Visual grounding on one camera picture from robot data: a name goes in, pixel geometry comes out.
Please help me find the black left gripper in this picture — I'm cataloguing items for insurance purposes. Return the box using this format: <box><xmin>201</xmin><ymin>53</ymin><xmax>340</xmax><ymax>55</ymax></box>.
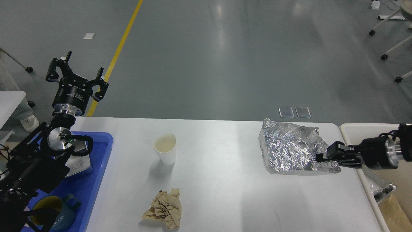
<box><xmin>45</xmin><ymin>51</ymin><xmax>109</xmax><ymax>116</ymax></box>

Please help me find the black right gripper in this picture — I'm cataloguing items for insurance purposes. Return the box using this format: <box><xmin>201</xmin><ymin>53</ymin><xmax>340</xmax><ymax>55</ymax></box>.
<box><xmin>315</xmin><ymin>136</ymin><xmax>403</xmax><ymax>170</ymax></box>

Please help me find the aluminium foil tray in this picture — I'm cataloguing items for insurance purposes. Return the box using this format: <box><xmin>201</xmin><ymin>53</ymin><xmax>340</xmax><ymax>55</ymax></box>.
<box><xmin>258</xmin><ymin>118</ymin><xmax>341</xmax><ymax>176</ymax></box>

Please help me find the stainless steel rectangular container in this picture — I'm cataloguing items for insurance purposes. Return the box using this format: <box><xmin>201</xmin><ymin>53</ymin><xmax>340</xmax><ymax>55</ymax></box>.
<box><xmin>65</xmin><ymin>140</ymin><xmax>93</xmax><ymax>181</ymax></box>

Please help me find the white paper cup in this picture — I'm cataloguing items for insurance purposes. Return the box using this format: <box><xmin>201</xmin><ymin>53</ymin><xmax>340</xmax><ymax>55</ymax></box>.
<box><xmin>153</xmin><ymin>133</ymin><xmax>176</xmax><ymax>165</ymax></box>

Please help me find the teal mug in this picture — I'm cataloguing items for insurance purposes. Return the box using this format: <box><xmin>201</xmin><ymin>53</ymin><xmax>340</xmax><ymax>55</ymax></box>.
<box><xmin>33</xmin><ymin>194</ymin><xmax>81</xmax><ymax>231</ymax></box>

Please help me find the brown paper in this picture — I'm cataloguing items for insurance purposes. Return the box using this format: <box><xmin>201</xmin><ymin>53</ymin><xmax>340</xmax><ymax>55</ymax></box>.
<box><xmin>141</xmin><ymin>188</ymin><xmax>182</xmax><ymax>230</ymax></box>
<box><xmin>378</xmin><ymin>194</ymin><xmax>412</xmax><ymax>232</ymax></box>

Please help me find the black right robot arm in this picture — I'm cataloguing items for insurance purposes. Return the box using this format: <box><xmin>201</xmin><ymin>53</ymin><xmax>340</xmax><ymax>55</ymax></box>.
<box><xmin>315</xmin><ymin>123</ymin><xmax>412</xmax><ymax>170</ymax></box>

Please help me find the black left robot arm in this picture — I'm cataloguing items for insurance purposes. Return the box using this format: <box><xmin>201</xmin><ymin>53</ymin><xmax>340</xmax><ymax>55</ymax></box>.
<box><xmin>0</xmin><ymin>51</ymin><xmax>109</xmax><ymax>232</ymax></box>

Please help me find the white plastic bin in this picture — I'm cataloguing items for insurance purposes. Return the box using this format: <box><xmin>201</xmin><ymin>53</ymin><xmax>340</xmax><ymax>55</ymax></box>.
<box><xmin>340</xmin><ymin>123</ymin><xmax>411</xmax><ymax>232</ymax></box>

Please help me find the old foil in bin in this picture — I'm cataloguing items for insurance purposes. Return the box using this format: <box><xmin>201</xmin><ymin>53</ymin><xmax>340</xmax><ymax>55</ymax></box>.
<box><xmin>362</xmin><ymin>167</ymin><xmax>397</xmax><ymax>201</ymax></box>

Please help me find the wheeled stand left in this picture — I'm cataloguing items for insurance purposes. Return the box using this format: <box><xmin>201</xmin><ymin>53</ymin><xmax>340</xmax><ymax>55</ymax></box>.
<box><xmin>0</xmin><ymin>48</ymin><xmax>35</xmax><ymax>108</ymax></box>

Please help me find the white paper on floor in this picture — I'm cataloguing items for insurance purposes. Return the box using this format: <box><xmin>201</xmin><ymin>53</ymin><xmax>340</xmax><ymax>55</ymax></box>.
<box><xmin>83</xmin><ymin>33</ymin><xmax>95</xmax><ymax>40</ymax></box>

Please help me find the clear floor plate right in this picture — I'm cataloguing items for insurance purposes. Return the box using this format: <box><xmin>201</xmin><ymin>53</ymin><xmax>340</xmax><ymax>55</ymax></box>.
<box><xmin>295</xmin><ymin>107</ymin><xmax>312</xmax><ymax>118</ymax></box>

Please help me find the clear floor plate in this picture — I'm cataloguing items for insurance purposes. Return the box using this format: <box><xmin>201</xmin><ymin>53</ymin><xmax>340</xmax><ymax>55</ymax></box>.
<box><xmin>295</xmin><ymin>107</ymin><xmax>312</xmax><ymax>118</ymax></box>
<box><xmin>278</xmin><ymin>107</ymin><xmax>295</xmax><ymax>118</ymax></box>

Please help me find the white side table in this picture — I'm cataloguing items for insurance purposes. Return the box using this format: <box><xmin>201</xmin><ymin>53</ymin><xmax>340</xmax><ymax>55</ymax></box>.
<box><xmin>0</xmin><ymin>91</ymin><xmax>26</xmax><ymax>128</ymax></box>

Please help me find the clear floor plate left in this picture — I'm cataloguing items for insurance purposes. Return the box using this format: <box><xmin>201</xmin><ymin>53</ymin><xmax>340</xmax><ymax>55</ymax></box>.
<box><xmin>278</xmin><ymin>107</ymin><xmax>295</xmax><ymax>118</ymax></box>

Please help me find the brown paper in bin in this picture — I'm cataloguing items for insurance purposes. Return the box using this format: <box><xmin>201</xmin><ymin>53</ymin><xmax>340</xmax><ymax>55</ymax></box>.
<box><xmin>378</xmin><ymin>194</ymin><xmax>412</xmax><ymax>232</ymax></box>

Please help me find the blue plastic tray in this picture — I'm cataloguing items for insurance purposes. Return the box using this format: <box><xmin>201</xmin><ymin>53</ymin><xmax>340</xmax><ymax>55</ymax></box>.
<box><xmin>19</xmin><ymin>131</ymin><xmax>114</xmax><ymax>232</ymax></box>

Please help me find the wheeled chair base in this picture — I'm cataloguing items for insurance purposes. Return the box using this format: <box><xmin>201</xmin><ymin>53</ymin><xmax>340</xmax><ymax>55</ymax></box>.
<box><xmin>370</xmin><ymin>0</ymin><xmax>412</xmax><ymax>83</ymax></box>

